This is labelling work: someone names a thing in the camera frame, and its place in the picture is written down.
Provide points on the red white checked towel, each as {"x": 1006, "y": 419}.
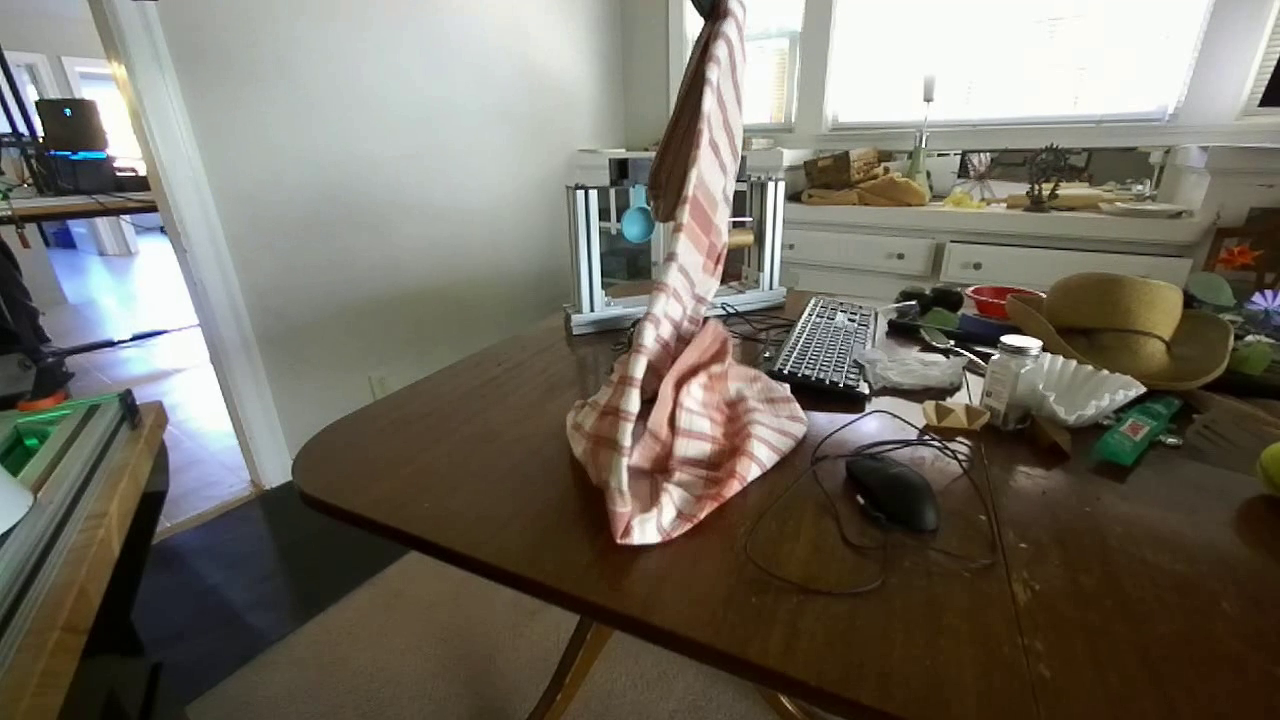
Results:
{"x": 694, "y": 425}

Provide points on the small white framed window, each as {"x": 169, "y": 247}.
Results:
{"x": 772, "y": 74}

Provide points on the brown basket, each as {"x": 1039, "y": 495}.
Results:
{"x": 841, "y": 170}

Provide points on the blue hanging cup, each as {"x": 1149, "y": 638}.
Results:
{"x": 639, "y": 224}

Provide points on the wooden roll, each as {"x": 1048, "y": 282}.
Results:
{"x": 745, "y": 243}

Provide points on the white drawer cabinet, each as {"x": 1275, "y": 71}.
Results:
{"x": 865, "y": 254}

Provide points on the large white framed window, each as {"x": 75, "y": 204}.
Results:
{"x": 1012, "y": 60}

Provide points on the black computer keyboard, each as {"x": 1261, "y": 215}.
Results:
{"x": 824, "y": 347}

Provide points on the dark metal sculpture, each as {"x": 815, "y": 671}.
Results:
{"x": 1052, "y": 176}

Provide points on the red object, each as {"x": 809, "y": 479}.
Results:
{"x": 998, "y": 301}

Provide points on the crumpled white paper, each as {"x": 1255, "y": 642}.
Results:
{"x": 912, "y": 367}

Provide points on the small brown box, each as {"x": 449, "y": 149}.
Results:
{"x": 957, "y": 419}

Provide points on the white plastic bottle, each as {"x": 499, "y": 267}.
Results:
{"x": 1012, "y": 383}

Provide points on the black computer mouse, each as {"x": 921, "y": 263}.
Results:
{"x": 889, "y": 489}

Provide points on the olive straw hat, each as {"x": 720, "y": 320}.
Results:
{"x": 1122, "y": 326}

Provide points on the green package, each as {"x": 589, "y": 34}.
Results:
{"x": 1138, "y": 429}

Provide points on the brown pot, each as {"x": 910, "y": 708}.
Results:
{"x": 70, "y": 125}

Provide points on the wooden shelf board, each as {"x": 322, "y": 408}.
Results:
{"x": 82, "y": 204}

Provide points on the wooden table leg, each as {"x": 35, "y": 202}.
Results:
{"x": 575, "y": 664}

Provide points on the green lime fruit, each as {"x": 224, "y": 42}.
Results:
{"x": 1271, "y": 465}

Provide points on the black stand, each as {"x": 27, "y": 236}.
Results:
{"x": 27, "y": 326}

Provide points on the green device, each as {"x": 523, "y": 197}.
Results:
{"x": 35, "y": 441}

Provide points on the wooden robot cart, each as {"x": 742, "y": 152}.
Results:
{"x": 82, "y": 561}

